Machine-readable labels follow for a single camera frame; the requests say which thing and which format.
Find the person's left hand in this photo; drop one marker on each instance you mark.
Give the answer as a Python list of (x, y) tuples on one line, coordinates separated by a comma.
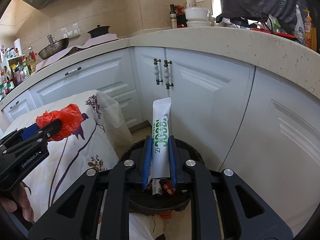
[(21, 200)]

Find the narrow white cabinet door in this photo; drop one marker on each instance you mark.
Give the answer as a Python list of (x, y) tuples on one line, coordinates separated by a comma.
[(145, 92)]

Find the white paper towel roll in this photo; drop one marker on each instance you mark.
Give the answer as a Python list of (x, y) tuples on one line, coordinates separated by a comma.
[(17, 46)]

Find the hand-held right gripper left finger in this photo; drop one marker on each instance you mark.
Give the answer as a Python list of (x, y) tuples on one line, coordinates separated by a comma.
[(147, 165)]

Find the dark olive oil bottle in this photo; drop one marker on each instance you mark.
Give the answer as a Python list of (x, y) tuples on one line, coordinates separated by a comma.
[(173, 17)]

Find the floral tablecloth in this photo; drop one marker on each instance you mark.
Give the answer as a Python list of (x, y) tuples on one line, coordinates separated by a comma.
[(75, 160)]

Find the yellow cooking oil bottle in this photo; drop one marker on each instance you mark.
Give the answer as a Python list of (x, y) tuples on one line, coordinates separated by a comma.
[(32, 57)]

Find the white lidded container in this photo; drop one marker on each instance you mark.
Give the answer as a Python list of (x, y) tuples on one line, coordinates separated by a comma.
[(198, 23), (197, 13)]

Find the black trash bin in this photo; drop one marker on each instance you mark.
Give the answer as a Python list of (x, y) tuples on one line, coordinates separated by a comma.
[(160, 202)]

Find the beige kitchen countertop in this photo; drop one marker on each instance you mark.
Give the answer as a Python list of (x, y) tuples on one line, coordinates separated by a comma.
[(200, 37)]

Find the wide white cabinet drawer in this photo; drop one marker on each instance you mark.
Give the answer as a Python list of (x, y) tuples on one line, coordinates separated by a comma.
[(95, 80)]

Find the yellow detergent bottle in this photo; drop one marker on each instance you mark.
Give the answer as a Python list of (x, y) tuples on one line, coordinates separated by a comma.
[(310, 35)]

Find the small red label bottle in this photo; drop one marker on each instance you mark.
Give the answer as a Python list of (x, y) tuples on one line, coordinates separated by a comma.
[(167, 188)]

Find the white double wall socket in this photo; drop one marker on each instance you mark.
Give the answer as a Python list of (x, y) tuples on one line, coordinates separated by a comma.
[(75, 30)]

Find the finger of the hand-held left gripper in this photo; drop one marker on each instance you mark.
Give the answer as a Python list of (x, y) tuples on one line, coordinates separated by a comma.
[(28, 132), (51, 127)]

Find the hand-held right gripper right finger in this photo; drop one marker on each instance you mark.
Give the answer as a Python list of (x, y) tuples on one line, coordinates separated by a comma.
[(173, 165)]

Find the small white cabinet drawer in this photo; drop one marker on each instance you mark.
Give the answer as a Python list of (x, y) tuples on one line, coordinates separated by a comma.
[(17, 115)]

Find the white plastic bag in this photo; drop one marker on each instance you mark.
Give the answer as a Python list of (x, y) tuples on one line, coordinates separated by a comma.
[(228, 22)]

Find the white stick sachet green print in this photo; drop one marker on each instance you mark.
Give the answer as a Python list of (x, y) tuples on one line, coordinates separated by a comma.
[(161, 130)]

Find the black lidded pot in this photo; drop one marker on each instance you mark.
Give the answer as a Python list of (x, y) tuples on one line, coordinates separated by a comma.
[(98, 32)]

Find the white paper packet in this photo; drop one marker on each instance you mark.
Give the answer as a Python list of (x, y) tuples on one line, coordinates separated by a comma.
[(190, 2)]

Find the white cloth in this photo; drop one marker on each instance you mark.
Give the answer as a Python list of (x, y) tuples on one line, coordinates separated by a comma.
[(140, 226)]

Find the red label jar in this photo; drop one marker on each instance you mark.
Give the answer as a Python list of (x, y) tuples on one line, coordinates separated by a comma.
[(181, 17)]

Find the white spray bottle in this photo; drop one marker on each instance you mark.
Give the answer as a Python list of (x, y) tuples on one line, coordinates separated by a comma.
[(299, 32)]

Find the white condiment rack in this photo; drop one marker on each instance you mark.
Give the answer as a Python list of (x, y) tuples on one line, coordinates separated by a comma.
[(11, 60)]

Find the red black tool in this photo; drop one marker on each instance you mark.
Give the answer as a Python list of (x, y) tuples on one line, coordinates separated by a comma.
[(280, 33)]

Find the row of condiment bottles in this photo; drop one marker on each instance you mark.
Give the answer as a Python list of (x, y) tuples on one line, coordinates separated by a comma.
[(20, 72)]

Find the orange plastic bag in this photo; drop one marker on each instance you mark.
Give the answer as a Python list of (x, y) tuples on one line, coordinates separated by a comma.
[(70, 120)]

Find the green white packet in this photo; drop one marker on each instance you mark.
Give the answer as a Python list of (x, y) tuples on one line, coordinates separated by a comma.
[(275, 23)]

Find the steel wok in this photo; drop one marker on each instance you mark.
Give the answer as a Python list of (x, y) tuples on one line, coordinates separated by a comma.
[(53, 48)]

